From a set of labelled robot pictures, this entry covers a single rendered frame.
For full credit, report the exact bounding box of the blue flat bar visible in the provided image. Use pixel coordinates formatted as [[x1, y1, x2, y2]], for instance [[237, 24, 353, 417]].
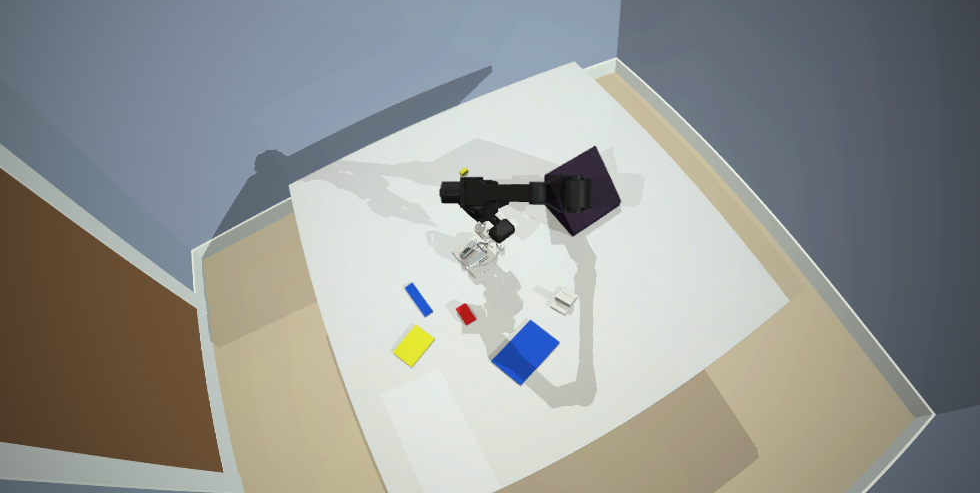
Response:
[[405, 282, 434, 317]]

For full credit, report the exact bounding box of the red rectangular block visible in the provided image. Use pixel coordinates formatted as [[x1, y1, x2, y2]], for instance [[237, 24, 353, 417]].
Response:
[[456, 303, 476, 326]]

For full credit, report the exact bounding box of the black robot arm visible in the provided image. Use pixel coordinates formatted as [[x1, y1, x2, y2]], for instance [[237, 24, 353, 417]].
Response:
[[439, 175, 592, 214]]

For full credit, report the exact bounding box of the blue rectangular plate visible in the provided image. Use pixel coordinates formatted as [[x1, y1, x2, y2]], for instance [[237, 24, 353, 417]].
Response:
[[492, 320, 559, 386]]

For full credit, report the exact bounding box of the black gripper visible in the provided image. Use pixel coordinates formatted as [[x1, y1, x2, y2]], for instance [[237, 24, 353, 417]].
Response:
[[463, 201, 515, 243]]

